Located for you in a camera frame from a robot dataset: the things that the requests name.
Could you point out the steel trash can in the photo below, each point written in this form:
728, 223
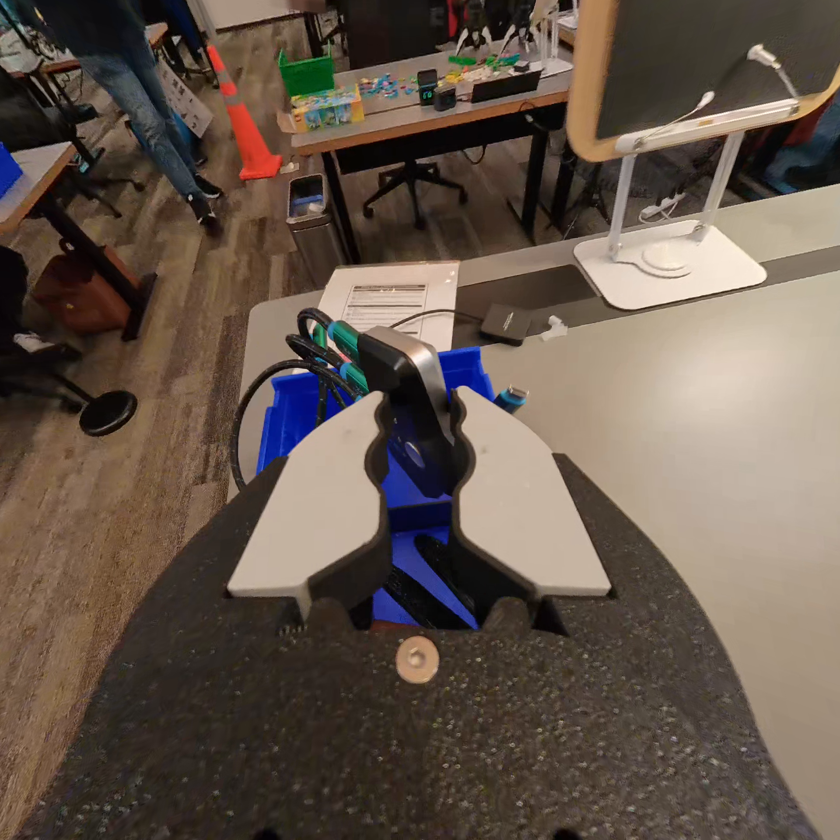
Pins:
315, 223

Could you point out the small white clip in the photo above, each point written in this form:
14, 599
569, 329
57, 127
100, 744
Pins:
554, 328

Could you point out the small blue bin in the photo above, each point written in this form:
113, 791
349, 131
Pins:
10, 170

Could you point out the white power strip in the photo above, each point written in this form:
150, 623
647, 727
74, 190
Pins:
663, 205

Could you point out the black flat device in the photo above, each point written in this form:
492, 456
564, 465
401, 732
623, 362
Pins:
505, 86

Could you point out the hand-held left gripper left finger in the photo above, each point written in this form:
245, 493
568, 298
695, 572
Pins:
315, 505

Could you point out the colourful toy brick box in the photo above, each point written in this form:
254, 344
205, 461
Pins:
328, 111

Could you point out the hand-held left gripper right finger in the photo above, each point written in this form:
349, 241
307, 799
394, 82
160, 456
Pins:
531, 512

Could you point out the background desk with toys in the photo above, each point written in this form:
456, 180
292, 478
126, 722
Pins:
420, 124

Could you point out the dark grey port hub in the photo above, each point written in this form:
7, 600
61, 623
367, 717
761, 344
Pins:
512, 323

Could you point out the scattered toy bricks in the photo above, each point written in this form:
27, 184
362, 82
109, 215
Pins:
387, 85

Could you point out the orange traffic cone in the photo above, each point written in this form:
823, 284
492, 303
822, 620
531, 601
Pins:
246, 124

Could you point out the printed paper sheet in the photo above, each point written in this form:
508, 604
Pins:
400, 272

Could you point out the black office chair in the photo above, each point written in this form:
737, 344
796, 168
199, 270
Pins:
108, 412

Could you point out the green plastic bin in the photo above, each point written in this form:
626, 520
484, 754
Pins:
308, 72

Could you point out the blue plastic bin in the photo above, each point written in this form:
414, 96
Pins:
469, 371

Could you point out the black metal switch box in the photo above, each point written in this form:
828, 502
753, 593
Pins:
394, 367

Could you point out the brown leather bag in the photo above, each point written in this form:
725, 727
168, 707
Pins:
79, 289

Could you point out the black office chair base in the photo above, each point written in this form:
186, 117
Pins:
413, 187

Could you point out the grey side desk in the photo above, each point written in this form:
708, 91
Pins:
39, 170

